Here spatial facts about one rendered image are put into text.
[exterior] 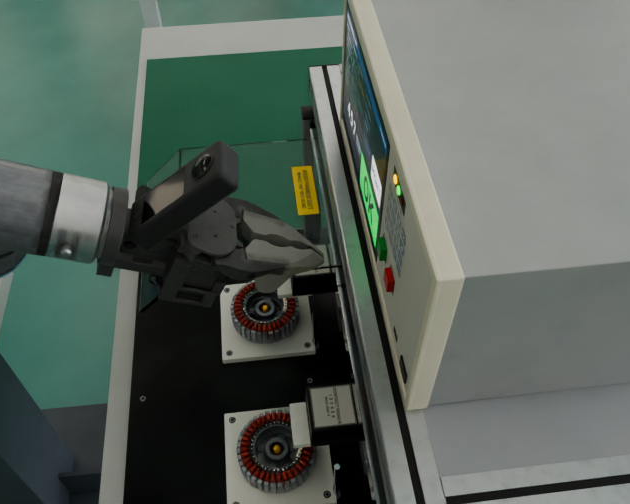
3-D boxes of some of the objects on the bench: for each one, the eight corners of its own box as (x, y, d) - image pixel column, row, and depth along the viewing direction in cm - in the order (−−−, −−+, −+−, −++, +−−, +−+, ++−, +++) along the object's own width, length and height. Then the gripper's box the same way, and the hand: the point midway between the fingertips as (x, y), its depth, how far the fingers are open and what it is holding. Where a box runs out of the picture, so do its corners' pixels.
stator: (240, 499, 89) (237, 489, 86) (236, 423, 96) (234, 412, 94) (321, 489, 90) (321, 479, 87) (311, 415, 97) (311, 403, 94)
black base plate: (117, 639, 82) (113, 635, 80) (142, 251, 122) (140, 243, 120) (481, 589, 85) (485, 585, 83) (388, 229, 126) (389, 221, 124)
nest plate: (228, 518, 89) (227, 515, 88) (224, 417, 98) (223, 413, 97) (336, 505, 90) (336, 501, 89) (322, 406, 100) (323, 402, 99)
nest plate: (223, 364, 104) (222, 360, 103) (220, 289, 114) (219, 285, 113) (315, 354, 105) (315, 350, 104) (305, 281, 115) (305, 277, 114)
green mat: (132, 244, 123) (132, 243, 123) (147, 60, 162) (147, 59, 162) (606, 201, 131) (606, 201, 130) (511, 35, 169) (511, 34, 169)
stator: (237, 351, 104) (235, 338, 101) (227, 296, 111) (225, 283, 108) (305, 337, 106) (305, 325, 103) (291, 284, 113) (291, 271, 110)
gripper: (99, 224, 65) (293, 262, 73) (89, 297, 59) (302, 330, 67) (117, 162, 59) (326, 212, 67) (109, 237, 53) (339, 281, 62)
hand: (315, 251), depth 65 cm, fingers closed
